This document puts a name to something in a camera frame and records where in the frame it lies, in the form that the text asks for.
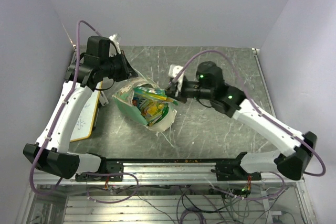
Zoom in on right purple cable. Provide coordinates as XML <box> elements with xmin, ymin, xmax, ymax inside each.
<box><xmin>173</xmin><ymin>49</ymin><xmax>326</xmax><ymax>200</ymax></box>

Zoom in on green paper bag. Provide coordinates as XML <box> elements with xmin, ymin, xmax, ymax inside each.
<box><xmin>112</xmin><ymin>77</ymin><xmax>177</xmax><ymax>132</ymax></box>

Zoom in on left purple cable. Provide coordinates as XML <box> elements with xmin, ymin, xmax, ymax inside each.
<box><xmin>28</xmin><ymin>20</ymin><xmax>140</xmax><ymax>204</ymax></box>

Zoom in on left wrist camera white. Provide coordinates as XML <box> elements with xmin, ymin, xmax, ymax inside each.
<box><xmin>109</xmin><ymin>33</ymin><xmax>121</xmax><ymax>47</ymax></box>

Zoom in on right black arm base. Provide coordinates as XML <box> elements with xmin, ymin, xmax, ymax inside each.
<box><xmin>211</xmin><ymin>159</ymin><xmax>261</xmax><ymax>181</ymax></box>

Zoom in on yellow green snack packet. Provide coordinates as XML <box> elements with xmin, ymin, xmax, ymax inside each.
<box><xmin>132</xmin><ymin>97</ymin><xmax>169</xmax><ymax>126</ymax></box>

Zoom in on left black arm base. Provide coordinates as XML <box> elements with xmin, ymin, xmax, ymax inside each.
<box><xmin>75</xmin><ymin>161</ymin><xmax>124</xmax><ymax>182</ymax></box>

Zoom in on loose cables under table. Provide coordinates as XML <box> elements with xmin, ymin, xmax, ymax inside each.
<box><xmin>86</xmin><ymin>179</ymin><xmax>287</xmax><ymax>224</ymax></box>

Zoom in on small whiteboard yellow frame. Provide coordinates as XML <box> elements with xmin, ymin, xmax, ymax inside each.
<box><xmin>70</xmin><ymin>90</ymin><xmax>100</xmax><ymax>142</ymax></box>

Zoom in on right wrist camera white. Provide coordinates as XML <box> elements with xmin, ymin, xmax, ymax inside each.
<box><xmin>169</xmin><ymin>65</ymin><xmax>184</xmax><ymax>92</ymax></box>

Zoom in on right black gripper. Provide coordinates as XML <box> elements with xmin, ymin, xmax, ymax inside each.
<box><xmin>162</xmin><ymin>77</ymin><xmax>214</xmax><ymax>103</ymax></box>

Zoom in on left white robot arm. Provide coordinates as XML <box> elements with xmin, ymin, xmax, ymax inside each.
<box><xmin>23</xmin><ymin>35</ymin><xmax>138</xmax><ymax>180</ymax></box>

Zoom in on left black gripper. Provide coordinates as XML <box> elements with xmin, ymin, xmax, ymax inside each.
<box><xmin>101</xmin><ymin>50</ymin><xmax>139</xmax><ymax>82</ymax></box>

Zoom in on purple cable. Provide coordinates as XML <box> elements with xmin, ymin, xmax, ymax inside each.
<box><xmin>28</xmin><ymin>20</ymin><xmax>140</xmax><ymax>204</ymax></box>
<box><xmin>173</xmin><ymin>49</ymin><xmax>326</xmax><ymax>200</ymax></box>

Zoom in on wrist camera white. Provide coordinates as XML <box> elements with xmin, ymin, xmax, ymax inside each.
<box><xmin>109</xmin><ymin>33</ymin><xmax>121</xmax><ymax>47</ymax></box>
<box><xmin>169</xmin><ymin>65</ymin><xmax>184</xmax><ymax>92</ymax></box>

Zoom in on aluminium rail frame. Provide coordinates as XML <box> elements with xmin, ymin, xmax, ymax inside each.
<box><xmin>28</xmin><ymin>161</ymin><xmax>305</xmax><ymax>185</ymax></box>

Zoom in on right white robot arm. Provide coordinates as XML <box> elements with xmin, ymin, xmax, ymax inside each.
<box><xmin>165</xmin><ymin>61</ymin><xmax>317</xmax><ymax>180</ymax></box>

